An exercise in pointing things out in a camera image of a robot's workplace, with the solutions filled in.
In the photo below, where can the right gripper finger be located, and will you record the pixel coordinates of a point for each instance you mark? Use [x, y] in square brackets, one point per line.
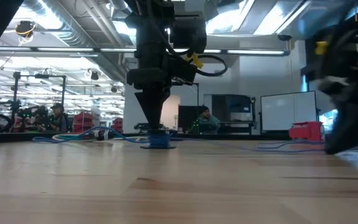
[343, 133]

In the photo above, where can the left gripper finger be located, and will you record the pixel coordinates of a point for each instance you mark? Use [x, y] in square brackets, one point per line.
[146, 105]
[160, 105]

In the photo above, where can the blue filament spool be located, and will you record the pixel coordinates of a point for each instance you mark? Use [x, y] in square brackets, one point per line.
[158, 147]

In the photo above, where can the red plastic spool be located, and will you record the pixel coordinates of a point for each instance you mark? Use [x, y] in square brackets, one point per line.
[306, 132]

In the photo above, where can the person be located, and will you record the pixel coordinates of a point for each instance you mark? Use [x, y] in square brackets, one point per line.
[208, 121]
[57, 119]

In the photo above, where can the white whiteboard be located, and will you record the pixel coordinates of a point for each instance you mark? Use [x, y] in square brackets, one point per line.
[287, 112]

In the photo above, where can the red bin rack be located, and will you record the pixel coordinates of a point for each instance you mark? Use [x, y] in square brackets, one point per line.
[82, 122]

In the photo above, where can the black cabinet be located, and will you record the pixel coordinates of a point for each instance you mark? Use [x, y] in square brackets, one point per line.
[238, 104]

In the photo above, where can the long white light bar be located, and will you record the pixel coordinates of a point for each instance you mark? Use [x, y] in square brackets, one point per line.
[67, 49]

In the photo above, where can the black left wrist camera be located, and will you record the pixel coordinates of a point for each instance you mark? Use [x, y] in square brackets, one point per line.
[190, 32]

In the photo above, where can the black ceiling camera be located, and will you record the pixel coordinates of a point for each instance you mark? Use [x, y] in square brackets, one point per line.
[284, 37]

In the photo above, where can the black aluminium table frame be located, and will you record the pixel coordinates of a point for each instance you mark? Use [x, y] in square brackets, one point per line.
[228, 137]

